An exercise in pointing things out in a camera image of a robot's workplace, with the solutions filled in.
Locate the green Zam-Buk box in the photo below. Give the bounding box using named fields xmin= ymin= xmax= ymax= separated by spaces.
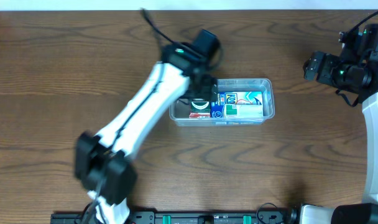
xmin=190 ymin=100 xmax=211 ymax=113

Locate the blue Kool Fever box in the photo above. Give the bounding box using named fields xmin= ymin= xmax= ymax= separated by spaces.
xmin=211 ymin=91 xmax=263 ymax=118

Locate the red Panadol ActiFast pack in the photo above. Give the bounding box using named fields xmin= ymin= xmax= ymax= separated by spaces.
xmin=189 ymin=113 xmax=211 ymax=119

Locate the white green Panadol pack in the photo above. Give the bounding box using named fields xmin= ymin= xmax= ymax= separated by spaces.
xmin=224 ymin=104 xmax=264 ymax=118

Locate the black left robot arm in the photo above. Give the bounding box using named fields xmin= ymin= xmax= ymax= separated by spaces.
xmin=74 ymin=42 xmax=223 ymax=223

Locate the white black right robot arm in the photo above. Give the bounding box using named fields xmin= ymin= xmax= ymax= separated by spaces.
xmin=297 ymin=24 xmax=378 ymax=224

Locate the clear plastic container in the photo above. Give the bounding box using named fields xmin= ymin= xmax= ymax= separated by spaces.
xmin=169 ymin=78 xmax=275 ymax=126

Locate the black right camera cable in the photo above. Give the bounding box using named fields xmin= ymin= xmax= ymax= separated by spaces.
xmin=334 ymin=7 xmax=378 ymax=108

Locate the black camera cable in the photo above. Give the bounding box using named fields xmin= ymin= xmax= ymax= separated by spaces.
xmin=80 ymin=8 xmax=224 ymax=224
xmin=334 ymin=7 xmax=378 ymax=108

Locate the black mounting rail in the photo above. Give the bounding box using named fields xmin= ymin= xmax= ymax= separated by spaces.
xmin=50 ymin=210 xmax=302 ymax=224

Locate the black left camera cable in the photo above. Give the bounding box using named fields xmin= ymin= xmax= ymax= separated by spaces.
xmin=80 ymin=8 xmax=224 ymax=224

